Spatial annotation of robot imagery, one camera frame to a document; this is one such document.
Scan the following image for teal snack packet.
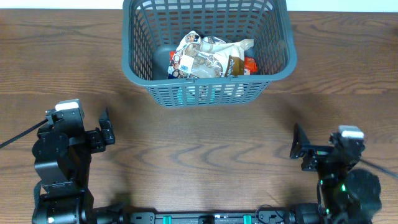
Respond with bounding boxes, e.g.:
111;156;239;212
174;85;221;105

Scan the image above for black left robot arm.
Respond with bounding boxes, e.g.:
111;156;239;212
32;108;130;224

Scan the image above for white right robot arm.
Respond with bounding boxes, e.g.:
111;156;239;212
290;123;382;223

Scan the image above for spaghetti packet orange ends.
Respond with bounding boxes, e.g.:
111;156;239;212
167;51;258;79

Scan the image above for beige snack pouch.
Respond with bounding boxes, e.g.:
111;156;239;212
167;31;224;79
213;39;254;67

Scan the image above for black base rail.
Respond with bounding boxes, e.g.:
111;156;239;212
129;209;294;224

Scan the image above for grey plastic basket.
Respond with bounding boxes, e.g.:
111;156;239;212
122;0;297;108

